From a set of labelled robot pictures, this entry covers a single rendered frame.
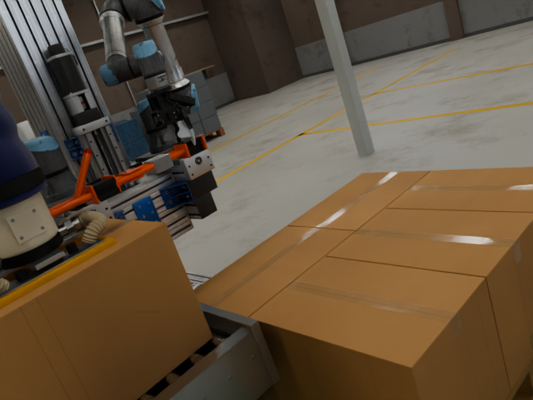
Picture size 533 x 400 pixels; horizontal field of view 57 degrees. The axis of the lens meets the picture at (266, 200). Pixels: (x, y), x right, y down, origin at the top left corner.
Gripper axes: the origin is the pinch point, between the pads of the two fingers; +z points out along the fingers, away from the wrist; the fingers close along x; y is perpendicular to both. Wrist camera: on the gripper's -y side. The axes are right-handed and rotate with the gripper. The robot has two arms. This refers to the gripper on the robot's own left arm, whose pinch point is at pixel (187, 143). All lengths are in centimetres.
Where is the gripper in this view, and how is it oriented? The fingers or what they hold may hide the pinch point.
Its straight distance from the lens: 173.2
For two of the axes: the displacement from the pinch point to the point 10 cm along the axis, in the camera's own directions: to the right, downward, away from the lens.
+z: 3.2, 9.0, 2.8
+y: -6.6, 4.3, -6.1
